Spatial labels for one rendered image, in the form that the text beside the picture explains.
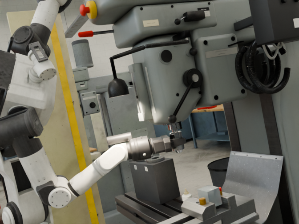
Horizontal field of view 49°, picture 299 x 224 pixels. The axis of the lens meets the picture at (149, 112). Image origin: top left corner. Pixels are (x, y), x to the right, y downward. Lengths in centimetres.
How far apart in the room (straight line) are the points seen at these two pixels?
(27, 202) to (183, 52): 95
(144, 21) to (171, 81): 23
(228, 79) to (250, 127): 31
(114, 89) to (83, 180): 36
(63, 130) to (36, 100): 163
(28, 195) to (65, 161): 132
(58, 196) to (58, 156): 166
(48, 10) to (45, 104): 47
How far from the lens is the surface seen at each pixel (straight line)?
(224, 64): 129
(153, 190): 157
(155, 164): 153
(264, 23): 113
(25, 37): 145
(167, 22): 119
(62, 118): 288
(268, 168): 145
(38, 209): 163
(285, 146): 141
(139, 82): 120
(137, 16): 114
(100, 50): 1085
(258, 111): 145
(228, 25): 135
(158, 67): 117
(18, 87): 129
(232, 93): 129
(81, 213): 301
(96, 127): 963
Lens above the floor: 143
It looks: 3 degrees down
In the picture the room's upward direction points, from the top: 12 degrees counter-clockwise
